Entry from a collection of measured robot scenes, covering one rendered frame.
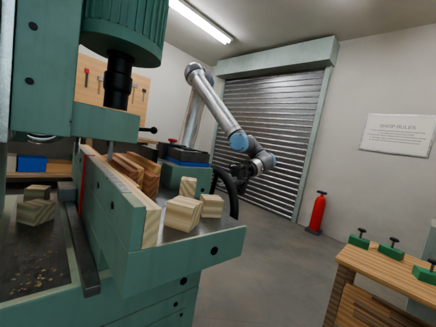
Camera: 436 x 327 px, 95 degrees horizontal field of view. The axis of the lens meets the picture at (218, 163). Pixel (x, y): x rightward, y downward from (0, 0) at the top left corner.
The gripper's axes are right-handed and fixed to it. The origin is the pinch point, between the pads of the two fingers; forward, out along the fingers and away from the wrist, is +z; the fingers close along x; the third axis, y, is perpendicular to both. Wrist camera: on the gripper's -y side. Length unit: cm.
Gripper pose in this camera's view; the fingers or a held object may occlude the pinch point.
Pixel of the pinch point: (221, 186)
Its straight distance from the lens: 91.3
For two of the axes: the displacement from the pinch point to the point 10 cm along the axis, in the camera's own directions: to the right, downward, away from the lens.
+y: -0.9, -9.4, -3.3
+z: -7.6, 2.8, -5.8
